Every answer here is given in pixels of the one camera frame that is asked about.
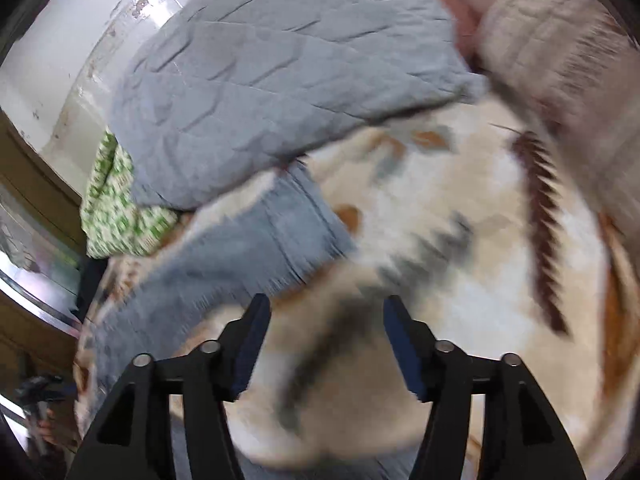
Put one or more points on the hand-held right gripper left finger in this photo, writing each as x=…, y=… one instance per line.
x=251, y=345

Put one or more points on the patterned glass door panel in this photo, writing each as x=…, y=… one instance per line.
x=30, y=260

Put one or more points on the grey quilted comforter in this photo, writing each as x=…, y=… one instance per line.
x=275, y=70

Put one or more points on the leaf print plush blanket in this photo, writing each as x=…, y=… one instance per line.
x=450, y=260

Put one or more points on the blue denim pants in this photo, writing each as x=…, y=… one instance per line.
x=260, y=240

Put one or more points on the beige striped pillow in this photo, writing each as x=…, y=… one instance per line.
x=550, y=50

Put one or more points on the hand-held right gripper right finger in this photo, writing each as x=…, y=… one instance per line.
x=406, y=350

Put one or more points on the green patterned cloth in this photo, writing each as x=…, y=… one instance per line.
x=115, y=210

